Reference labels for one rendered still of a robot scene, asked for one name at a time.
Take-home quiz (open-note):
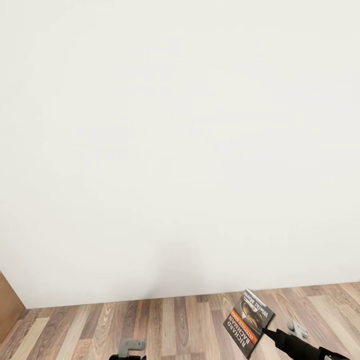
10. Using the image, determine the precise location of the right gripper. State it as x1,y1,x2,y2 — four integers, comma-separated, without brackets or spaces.
262,328,309,360

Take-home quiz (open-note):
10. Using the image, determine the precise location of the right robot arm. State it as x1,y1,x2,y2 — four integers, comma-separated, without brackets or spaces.
262,320,351,360

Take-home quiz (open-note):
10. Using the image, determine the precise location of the hardback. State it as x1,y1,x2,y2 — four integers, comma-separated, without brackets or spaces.
223,288,276,360

